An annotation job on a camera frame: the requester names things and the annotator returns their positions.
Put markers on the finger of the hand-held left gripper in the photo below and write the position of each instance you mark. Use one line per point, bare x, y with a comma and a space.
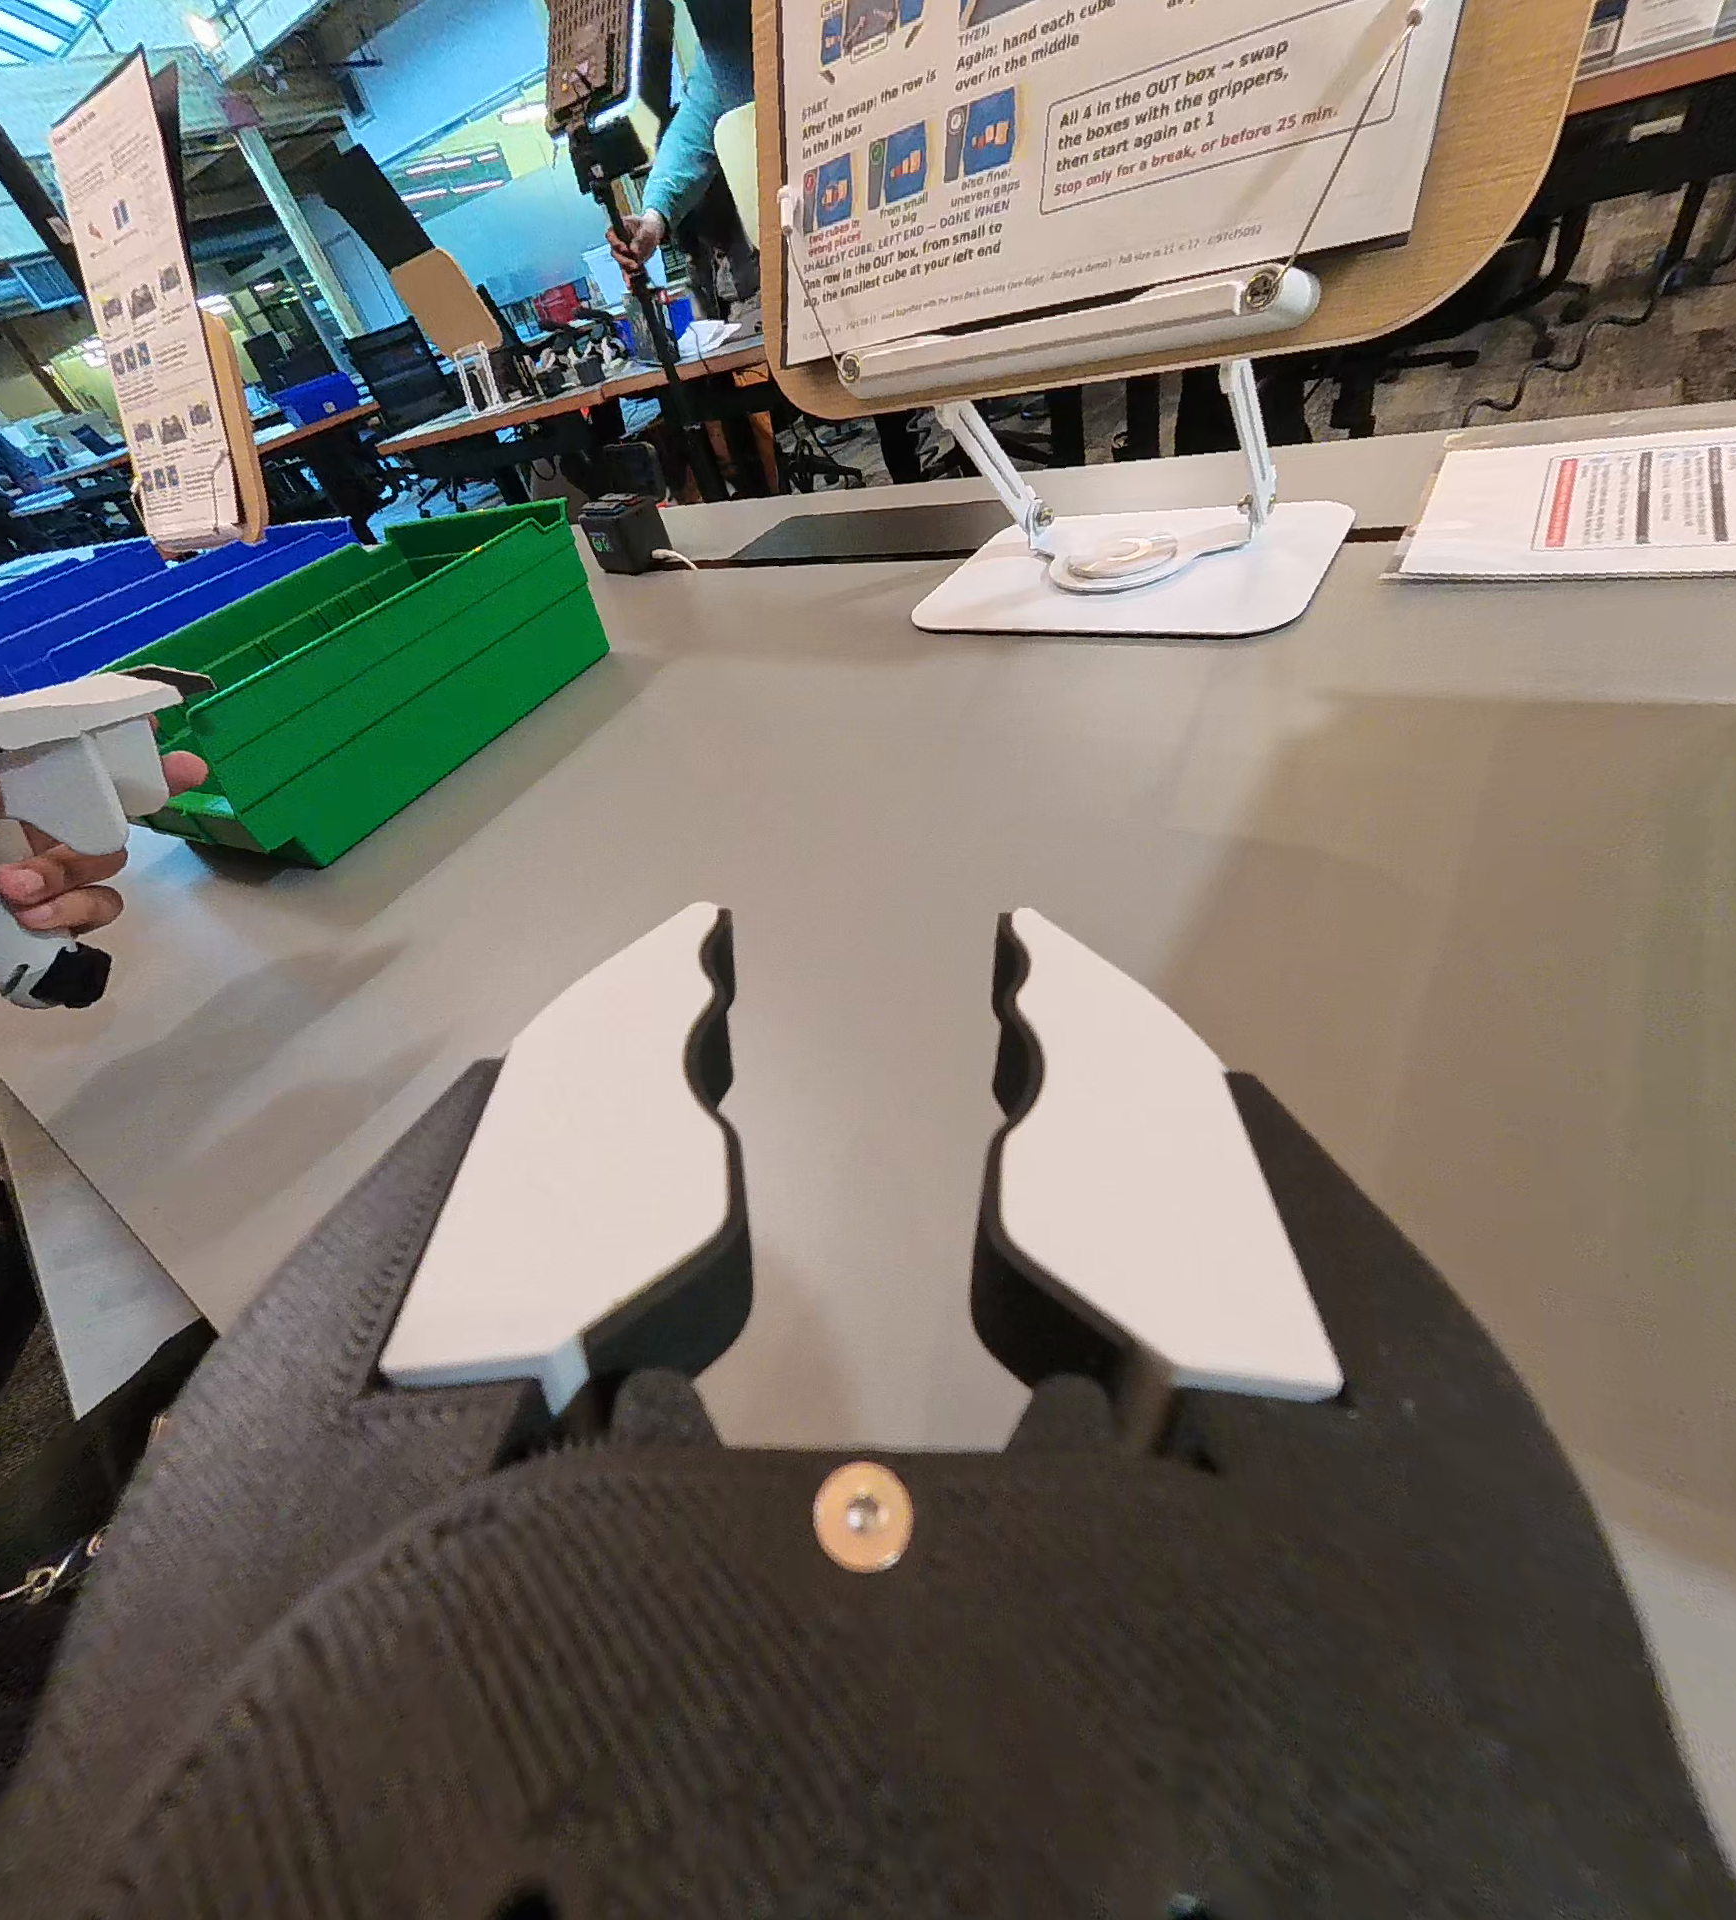
59, 717

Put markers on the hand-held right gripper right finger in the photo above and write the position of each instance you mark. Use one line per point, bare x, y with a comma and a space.
1152, 1201

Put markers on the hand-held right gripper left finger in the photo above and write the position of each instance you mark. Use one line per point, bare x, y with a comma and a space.
582, 1170

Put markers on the green plastic bin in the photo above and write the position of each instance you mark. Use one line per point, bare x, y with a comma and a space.
403, 674

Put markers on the blue plastic bin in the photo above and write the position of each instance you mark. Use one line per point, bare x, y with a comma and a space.
89, 601

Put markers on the blue storage bin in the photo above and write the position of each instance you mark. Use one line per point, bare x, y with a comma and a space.
317, 403

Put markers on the standing instruction board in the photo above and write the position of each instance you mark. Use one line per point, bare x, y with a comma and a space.
149, 301

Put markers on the black office chair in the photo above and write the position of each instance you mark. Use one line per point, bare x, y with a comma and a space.
397, 374

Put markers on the long wooden table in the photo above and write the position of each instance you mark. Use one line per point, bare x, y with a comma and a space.
509, 425

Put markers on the clear acrylic box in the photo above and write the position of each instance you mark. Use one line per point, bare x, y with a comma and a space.
478, 383

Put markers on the black charger box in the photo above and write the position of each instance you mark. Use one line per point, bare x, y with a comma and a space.
620, 528

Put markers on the laminated paper sheet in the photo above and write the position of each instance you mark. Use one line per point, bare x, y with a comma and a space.
1602, 502

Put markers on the instruction poster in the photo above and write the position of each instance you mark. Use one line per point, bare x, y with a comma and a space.
1108, 164

